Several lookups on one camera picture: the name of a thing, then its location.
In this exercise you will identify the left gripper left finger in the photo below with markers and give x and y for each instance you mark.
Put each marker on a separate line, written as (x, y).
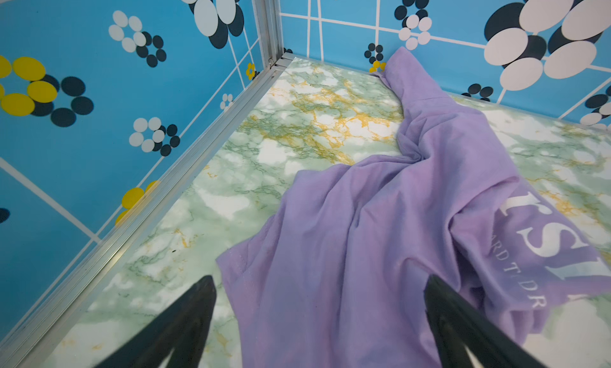
(176, 336)

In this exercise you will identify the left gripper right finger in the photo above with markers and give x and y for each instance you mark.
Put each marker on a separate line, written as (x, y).
(461, 332)

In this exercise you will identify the purple printed cloth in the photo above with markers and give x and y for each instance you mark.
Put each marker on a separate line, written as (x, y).
(336, 278)

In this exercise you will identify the left back aluminium post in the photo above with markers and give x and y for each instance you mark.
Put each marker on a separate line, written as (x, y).
(105, 105)

